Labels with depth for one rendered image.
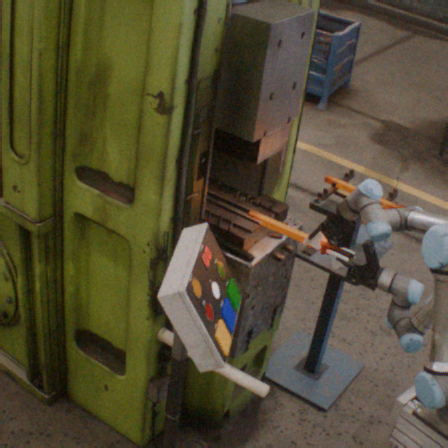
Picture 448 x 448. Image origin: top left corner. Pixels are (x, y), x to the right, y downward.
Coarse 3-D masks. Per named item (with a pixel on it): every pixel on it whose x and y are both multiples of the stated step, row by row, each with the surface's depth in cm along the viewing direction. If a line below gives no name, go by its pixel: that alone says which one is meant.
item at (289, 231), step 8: (256, 216) 251; (264, 216) 252; (264, 224) 250; (272, 224) 248; (280, 224) 248; (280, 232) 247; (288, 232) 245; (296, 232) 245; (320, 240) 242; (328, 248) 238; (336, 248) 238
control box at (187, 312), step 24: (192, 240) 202; (192, 264) 190; (216, 264) 206; (168, 288) 184; (192, 288) 185; (168, 312) 184; (192, 312) 183; (216, 312) 196; (192, 336) 187; (216, 360) 191
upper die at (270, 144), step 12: (216, 132) 232; (276, 132) 231; (288, 132) 239; (216, 144) 234; (228, 144) 231; (240, 144) 228; (252, 144) 225; (264, 144) 226; (276, 144) 234; (240, 156) 230; (252, 156) 227; (264, 156) 230
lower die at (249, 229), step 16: (224, 192) 266; (208, 208) 255; (224, 208) 256; (256, 208) 259; (208, 224) 250; (224, 224) 249; (240, 224) 249; (256, 224) 250; (224, 240) 249; (240, 240) 245; (256, 240) 253
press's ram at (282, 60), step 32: (256, 0) 220; (256, 32) 202; (288, 32) 209; (224, 64) 213; (256, 64) 206; (288, 64) 218; (224, 96) 218; (256, 96) 211; (288, 96) 227; (224, 128) 223; (256, 128) 217
